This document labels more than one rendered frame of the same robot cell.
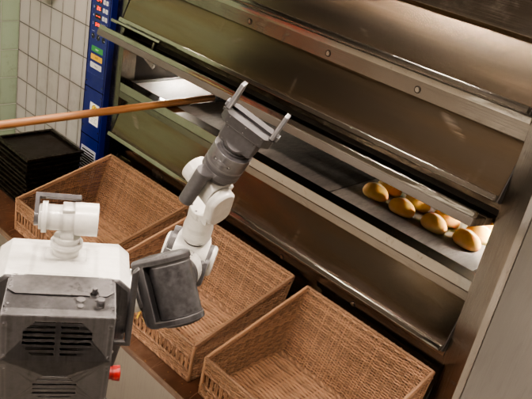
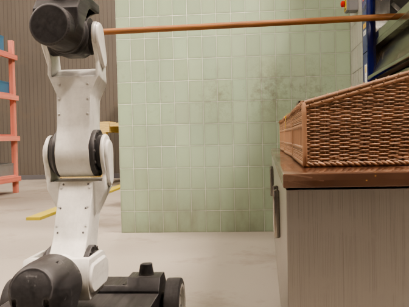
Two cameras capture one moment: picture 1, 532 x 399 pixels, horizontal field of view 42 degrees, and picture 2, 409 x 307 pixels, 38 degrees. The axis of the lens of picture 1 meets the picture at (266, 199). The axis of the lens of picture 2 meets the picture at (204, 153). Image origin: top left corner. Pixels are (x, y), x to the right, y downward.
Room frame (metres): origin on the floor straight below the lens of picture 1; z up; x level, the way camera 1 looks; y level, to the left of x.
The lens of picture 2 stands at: (0.50, -1.35, 0.65)
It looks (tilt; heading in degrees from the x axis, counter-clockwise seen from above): 2 degrees down; 56
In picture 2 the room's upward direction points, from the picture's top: 1 degrees counter-clockwise
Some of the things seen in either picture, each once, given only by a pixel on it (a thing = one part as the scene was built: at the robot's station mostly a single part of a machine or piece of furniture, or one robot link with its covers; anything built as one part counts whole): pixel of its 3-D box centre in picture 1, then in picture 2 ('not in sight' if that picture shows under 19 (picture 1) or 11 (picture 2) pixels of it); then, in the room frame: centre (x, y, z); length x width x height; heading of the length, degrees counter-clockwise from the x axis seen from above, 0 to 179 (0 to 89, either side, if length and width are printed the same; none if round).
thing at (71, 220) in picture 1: (70, 223); not in sight; (1.19, 0.37, 1.46); 0.10 x 0.07 x 0.09; 106
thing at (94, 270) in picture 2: not in sight; (66, 273); (1.09, 0.27, 0.28); 0.21 x 0.20 x 0.13; 51
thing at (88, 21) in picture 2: not in sight; (72, 36); (1.17, 0.36, 0.97); 0.14 x 0.13 x 0.12; 141
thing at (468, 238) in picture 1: (457, 199); not in sight; (2.37, -0.69, 1.21); 0.61 x 0.48 x 0.06; 141
